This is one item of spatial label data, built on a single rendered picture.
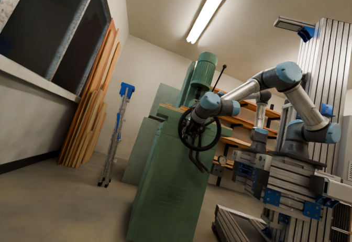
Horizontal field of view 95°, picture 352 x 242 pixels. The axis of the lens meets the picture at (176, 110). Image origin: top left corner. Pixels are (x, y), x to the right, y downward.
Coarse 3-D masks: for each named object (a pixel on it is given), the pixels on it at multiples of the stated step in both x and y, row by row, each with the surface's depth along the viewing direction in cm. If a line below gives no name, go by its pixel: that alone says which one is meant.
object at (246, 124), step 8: (216, 88) 352; (240, 104) 395; (248, 104) 379; (272, 104) 434; (272, 112) 379; (224, 120) 390; (232, 120) 365; (240, 120) 360; (248, 128) 392; (264, 128) 366; (272, 136) 394; (232, 144) 364; (240, 144) 351; (248, 144) 359; (224, 152) 391; (216, 160) 344; (232, 168) 340; (216, 184) 377
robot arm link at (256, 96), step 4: (260, 92) 159; (264, 92) 159; (268, 92) 160; (248, 96) 162; (252, 96) 162; (256, 96) 161; (260, 96) 160; (264, 96) 159; (268, 96) 160; (264, 100) 165
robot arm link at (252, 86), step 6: (252, 78) 94; (258, 78) 93; (246, 84) 92; (252, 84) 92; (258, 84) 92; (234, 90) 90; (240, 90) 89; (246, 90) 90; (252, 90) 91; (258, 90) 93; (222, 96) 88; (228, 96) 87; (234, 96) 87; (240, 96) 88; (246, 96) 91
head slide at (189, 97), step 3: (192, 75) 161; (189, 87) 155; (192, 87) 151; (189, 90) 151; (192, 90) 151; (195, 90) 152; (189, 93) 150; (192, 93) 151; (186, 96) 152; (189, 96) 150; (192, 96) 150; (201, 96) 152; (186, 99) 149; (189, 99) 149; (192, 99) 150; (186, 102) 148; (189, 102) 149; (183, 105) 153; (186, 105) 148
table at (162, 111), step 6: (162, 108) 119; (168, 108) 119; (156, 114) 133; (162, 114) 118; (168, 114) 119; (174, 114) 120; (180, 114) 120; (210, 126) 113; (216, 126) 124; (216, 132) 123; (222, 132) 124; (228, 132) 125
